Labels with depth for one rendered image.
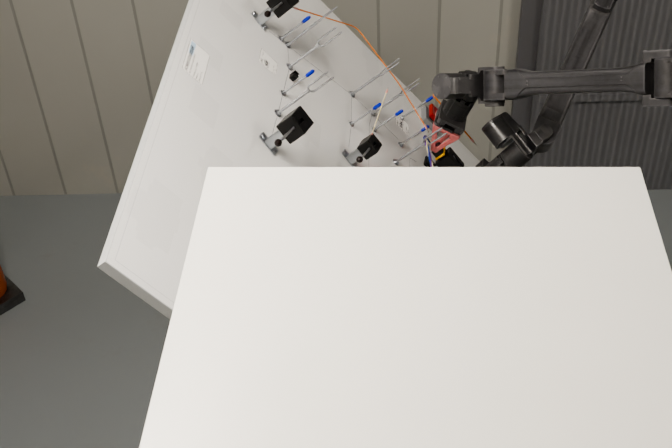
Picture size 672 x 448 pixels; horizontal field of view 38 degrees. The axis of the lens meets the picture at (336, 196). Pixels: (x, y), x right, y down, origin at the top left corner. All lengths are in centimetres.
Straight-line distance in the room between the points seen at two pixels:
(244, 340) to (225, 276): 9
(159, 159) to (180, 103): 16
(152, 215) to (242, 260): 46
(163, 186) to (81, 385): 198
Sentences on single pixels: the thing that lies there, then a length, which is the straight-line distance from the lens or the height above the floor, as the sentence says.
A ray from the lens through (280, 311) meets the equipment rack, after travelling 98.
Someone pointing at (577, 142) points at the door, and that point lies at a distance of 391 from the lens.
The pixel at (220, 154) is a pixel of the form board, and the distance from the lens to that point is 168.
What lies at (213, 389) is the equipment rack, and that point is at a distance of 92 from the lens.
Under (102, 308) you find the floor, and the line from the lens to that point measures 367.
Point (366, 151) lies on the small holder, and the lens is 199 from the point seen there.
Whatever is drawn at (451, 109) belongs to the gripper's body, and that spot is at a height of 130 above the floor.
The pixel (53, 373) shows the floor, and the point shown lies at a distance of 351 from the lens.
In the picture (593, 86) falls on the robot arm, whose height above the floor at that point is 146.
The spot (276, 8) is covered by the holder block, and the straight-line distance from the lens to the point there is 203.
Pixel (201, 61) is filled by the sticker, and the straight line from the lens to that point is 181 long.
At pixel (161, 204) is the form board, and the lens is 150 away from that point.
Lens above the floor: 256
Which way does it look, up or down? 40 degrees down
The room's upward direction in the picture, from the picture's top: 3 degrees counter-clockwise
